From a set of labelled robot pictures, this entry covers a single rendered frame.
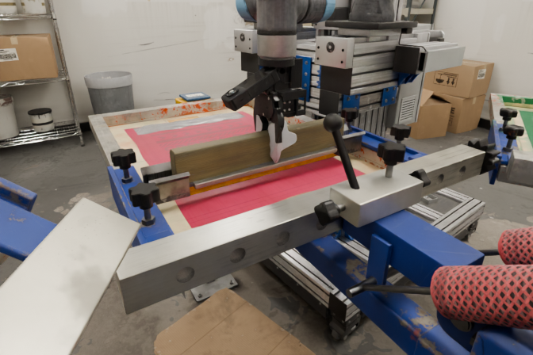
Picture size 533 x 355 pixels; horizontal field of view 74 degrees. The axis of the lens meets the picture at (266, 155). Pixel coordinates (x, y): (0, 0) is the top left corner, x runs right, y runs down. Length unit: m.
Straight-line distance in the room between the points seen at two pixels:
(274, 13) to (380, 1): 0.66
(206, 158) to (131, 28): 3.74
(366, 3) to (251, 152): 0.73
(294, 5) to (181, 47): 3.86
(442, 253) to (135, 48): 4.12
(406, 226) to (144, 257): 0.33
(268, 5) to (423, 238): 0.45
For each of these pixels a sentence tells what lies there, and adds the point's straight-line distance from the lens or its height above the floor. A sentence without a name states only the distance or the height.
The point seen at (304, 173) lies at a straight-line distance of 0.80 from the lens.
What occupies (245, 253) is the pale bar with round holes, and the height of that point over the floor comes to 1.02.
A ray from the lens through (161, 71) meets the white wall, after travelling 4.46.
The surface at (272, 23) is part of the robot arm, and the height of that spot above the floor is 1.28.
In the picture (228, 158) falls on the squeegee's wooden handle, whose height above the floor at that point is 1.03.
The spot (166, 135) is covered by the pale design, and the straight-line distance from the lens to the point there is 1.07.
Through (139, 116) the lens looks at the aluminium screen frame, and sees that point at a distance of 1.22.
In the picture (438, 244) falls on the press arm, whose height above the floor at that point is 1.04.
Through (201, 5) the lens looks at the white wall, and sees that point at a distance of 4.57.
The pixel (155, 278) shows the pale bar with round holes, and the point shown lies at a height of 1.03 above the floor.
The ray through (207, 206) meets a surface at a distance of 0.68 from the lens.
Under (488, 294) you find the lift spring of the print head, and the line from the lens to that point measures 0.36.
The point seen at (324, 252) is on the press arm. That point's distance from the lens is 0.63.
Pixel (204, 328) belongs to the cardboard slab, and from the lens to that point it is 1.72.
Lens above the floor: 1.30
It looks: 23 degrees down
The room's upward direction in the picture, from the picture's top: straight up
